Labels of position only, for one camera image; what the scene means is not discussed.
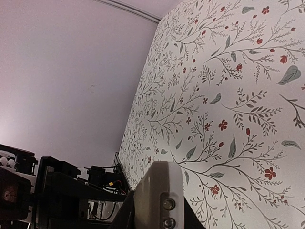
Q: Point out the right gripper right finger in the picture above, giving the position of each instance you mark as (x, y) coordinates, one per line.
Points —
(190, 219)

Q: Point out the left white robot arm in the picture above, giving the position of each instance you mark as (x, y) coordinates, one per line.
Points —
(18, 171)

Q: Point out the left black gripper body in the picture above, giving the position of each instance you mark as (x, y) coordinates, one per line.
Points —
(62, 198)

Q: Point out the front aluminium rail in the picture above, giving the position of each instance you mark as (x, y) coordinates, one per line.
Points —
(122, 171)

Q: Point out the floral patterned table mat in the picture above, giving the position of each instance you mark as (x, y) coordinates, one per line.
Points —
(222, 94)

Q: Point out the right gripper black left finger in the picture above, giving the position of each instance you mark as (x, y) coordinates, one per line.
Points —
(124, 218)

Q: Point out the beige remote control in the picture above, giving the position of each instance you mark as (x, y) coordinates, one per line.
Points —
(159, 198)

